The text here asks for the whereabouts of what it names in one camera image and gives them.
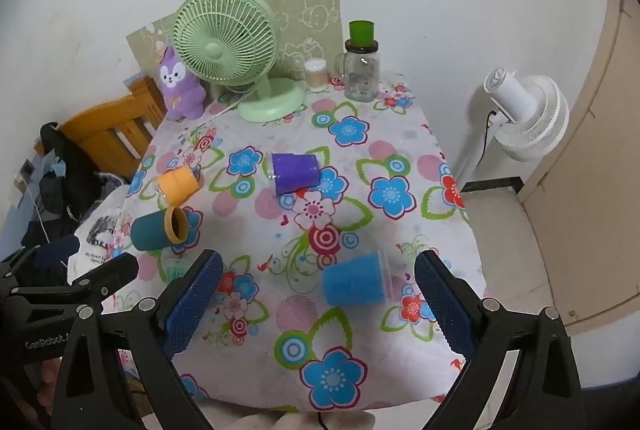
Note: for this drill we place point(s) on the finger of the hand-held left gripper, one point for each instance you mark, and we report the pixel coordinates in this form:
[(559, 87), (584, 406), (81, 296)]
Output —
[(107, 272)]

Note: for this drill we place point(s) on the green printed board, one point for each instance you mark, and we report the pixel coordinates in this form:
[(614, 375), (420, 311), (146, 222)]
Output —
[(310, 20)]

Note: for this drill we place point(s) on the glass jar with black lid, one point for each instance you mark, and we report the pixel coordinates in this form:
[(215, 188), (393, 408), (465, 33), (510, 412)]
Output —
[(361, 78)]

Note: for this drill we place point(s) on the white printed plastic bag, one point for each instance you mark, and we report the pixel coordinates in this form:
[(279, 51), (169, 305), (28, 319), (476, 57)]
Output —
[(95, 237)]

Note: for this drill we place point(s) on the wooden chair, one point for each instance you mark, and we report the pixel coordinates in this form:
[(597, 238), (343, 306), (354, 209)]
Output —
[(100, 130)]

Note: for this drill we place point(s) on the purple plush toy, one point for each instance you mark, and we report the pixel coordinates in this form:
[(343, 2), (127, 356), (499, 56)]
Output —
[(180, 90)]

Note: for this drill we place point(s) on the purple cup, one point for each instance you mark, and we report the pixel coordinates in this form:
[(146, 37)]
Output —
[(295, 172)]

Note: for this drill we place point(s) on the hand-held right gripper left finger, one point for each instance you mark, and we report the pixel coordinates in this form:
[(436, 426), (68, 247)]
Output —
[(192, 302)]

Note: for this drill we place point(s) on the white standing fan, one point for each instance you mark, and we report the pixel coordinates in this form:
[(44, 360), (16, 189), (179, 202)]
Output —
[(535, 120)]

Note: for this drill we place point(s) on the person's left hand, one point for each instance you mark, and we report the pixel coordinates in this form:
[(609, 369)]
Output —
[(52, 372)]

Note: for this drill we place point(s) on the blue cup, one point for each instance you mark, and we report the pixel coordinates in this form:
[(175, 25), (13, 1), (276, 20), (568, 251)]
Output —
[(352, 282)]

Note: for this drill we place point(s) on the cotton swab jar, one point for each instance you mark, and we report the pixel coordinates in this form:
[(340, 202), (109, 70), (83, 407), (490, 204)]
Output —
[(316, 78)]

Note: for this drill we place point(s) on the teal cup with orange lining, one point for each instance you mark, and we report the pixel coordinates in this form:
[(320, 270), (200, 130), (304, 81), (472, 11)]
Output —
[(150, 230)]

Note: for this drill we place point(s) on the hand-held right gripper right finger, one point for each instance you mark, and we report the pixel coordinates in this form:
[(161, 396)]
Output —
[(445, 305)]

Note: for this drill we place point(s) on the floral tablecloth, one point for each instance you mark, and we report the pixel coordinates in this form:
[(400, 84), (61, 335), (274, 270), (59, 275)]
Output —
[(385, 235)]

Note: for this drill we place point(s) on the green desk fan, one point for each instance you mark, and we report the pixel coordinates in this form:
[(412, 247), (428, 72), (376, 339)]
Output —
[(215, 50)]

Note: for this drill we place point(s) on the beige wooden door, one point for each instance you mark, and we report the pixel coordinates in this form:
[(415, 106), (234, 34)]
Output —
[(590, 160)]

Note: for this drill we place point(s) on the pile of dark clothes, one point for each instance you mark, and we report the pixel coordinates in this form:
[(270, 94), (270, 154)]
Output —
[(75, 182)]

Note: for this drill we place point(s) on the dark green cup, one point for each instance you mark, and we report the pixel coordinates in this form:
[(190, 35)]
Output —
[(362, 33)]

